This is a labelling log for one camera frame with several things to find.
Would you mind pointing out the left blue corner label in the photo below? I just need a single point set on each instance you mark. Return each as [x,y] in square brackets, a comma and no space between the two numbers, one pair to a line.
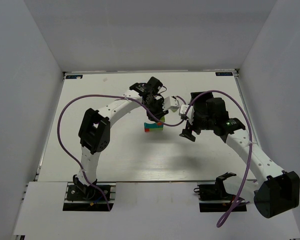
[76,76]

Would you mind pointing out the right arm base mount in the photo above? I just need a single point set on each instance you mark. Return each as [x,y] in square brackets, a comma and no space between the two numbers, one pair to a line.
[217,196]

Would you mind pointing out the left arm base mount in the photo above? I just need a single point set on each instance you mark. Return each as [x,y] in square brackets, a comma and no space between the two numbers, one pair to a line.
[76,201]

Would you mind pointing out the blue corner label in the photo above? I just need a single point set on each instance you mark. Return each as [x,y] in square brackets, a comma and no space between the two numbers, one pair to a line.
[219,74]
[76,76]

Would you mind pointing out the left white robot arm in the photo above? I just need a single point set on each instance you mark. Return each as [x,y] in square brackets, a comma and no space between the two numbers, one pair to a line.
[95,129]

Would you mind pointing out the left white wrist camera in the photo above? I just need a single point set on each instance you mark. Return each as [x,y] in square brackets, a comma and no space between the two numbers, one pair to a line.
[169,103]

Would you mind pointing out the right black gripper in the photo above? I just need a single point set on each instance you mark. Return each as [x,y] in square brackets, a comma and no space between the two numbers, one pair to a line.
[191,125]

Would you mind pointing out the long green block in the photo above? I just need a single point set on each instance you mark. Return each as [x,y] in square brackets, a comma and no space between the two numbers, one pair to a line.
[156,129]

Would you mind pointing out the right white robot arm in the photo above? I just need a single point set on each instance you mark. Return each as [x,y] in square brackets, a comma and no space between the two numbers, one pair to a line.
[278,190]

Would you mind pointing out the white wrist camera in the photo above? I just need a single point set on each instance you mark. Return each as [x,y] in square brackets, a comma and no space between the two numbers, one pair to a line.
[169,103]
[186,112]

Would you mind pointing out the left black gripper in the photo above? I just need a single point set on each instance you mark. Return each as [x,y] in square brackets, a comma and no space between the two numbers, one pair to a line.
[155,110]

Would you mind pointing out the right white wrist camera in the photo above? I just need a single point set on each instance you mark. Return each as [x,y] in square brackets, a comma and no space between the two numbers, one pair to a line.
[186,112]

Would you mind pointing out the right blue corner label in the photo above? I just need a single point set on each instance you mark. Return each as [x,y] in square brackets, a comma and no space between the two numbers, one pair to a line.
[219,74]

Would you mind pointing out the teal arch block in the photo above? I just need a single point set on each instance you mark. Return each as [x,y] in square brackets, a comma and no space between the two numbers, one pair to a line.
[150,125]

